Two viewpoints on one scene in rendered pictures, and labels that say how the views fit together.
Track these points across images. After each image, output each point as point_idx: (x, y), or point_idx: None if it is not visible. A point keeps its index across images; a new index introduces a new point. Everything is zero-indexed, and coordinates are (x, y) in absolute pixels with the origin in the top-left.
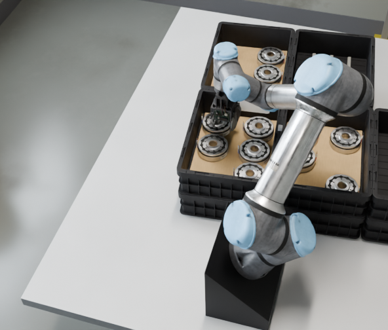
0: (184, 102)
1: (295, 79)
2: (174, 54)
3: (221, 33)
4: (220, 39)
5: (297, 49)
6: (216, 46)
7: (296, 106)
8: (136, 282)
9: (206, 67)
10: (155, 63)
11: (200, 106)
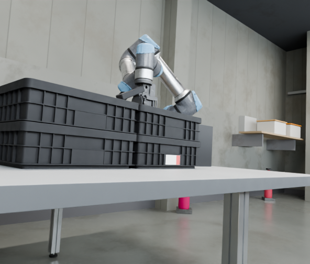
0: (120, 172)
1: (156, 44)
2: (33, 178)
3: (30, 97)
4: (40, 101)
5: None
6: (151, 44)
7: (159, 56)
8: (243, 169)
9: (116, 98)
10: (88, 180)
11: (148, 116)
